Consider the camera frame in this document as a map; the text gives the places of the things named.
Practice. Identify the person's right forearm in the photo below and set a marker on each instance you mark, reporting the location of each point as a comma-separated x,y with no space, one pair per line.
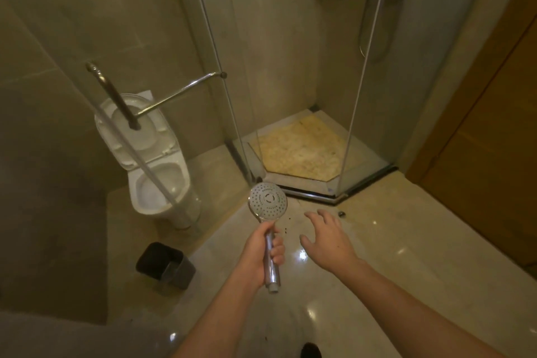
411,311

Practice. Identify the person's left forearm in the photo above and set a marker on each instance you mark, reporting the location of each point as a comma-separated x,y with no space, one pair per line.
218,315

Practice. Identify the glass shower door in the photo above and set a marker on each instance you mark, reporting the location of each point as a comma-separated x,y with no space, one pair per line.
188,34

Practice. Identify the dark shower threshold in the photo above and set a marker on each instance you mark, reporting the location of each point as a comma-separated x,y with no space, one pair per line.
335,196

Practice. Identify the person's black shoe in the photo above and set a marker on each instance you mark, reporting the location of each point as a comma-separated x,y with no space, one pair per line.
311,351

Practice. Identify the white toilet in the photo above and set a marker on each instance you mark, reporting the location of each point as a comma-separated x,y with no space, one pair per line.
147,152

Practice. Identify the chrome handheld shower head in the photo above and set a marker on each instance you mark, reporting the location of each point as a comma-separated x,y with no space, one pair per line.
268,200

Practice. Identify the yellow shower mat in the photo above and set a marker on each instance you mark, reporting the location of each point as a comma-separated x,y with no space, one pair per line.
304,150

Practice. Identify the person's left thumb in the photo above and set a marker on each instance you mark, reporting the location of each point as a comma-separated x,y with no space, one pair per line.
270,227

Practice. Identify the person's right thumb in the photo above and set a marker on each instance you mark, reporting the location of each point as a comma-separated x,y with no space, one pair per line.
305,243

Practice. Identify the person's right hand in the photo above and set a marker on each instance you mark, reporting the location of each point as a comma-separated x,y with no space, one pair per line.
331,244

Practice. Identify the dark plastic trash bin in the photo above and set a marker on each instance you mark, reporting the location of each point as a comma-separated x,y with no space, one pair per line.
165,265

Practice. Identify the brown wooden door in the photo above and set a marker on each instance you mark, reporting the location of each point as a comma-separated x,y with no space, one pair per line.
486,139

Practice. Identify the fixed glass shower panel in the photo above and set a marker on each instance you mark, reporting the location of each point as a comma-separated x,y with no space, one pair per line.
402,76

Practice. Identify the person's right middle finger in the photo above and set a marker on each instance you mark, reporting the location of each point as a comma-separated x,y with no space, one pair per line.
326,216

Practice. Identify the metal linear floor drain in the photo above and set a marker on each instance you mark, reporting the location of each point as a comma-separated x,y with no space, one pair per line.
238,158

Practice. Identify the person's left hand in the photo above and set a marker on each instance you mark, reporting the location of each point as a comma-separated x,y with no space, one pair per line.
255,250

